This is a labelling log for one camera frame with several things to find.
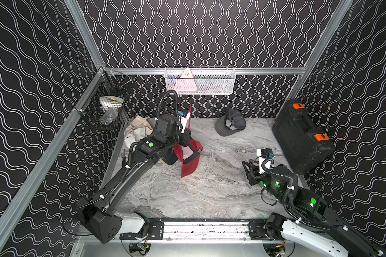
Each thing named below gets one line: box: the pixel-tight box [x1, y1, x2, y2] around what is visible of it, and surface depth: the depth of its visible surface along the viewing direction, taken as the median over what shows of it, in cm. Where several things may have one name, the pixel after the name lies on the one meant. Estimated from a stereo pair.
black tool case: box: [271, 99, 336, 175], surface depth 87 cm
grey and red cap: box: [214, 108, 247, 137], surface depth 119 cm
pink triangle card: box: [176, 67, 197, 92], surface depth 92 cm
